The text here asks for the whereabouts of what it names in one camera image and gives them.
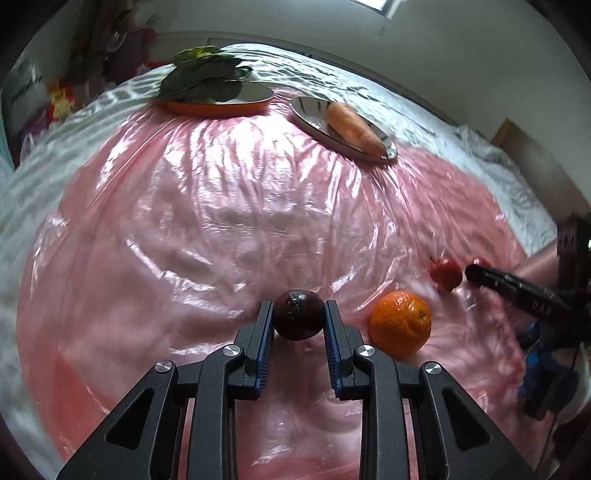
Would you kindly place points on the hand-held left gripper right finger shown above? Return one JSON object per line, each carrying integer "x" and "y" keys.
{"x": 333, "y": 355}

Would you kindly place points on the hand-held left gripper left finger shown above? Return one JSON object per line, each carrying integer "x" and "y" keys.
{"x": 264, "y": 355}

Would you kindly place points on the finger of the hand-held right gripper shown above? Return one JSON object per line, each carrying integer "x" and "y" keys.
{"x": 517, "y": 290}
{"x": 538, "y": 369}

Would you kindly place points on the person's bare leg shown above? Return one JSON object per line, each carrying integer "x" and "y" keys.
{"x": 545, "y": 261}

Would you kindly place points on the large orange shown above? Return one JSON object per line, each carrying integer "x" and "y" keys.
{"x": 400, "y": 323}

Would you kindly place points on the carrot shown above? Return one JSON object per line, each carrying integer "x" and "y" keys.
{"x": 355, "y": 127}

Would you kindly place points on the striped metal plate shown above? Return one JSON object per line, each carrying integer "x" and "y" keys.
{"x": 314, "y": 117}

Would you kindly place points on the orange oval plate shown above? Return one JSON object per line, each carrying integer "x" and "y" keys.
{"x": 249, "y": 99}

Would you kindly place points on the green leafy vegetable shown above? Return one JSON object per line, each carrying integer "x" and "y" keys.
{"x": 203, "y": 76}

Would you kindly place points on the white bed cover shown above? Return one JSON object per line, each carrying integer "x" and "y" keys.
{"x": 69, "y": 124}

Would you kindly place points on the bright window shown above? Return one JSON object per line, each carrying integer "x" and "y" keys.
{"x": 381, "y": 7}

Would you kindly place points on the grey printed bag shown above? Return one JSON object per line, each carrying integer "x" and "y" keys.
{"x": 25, "y": 87}

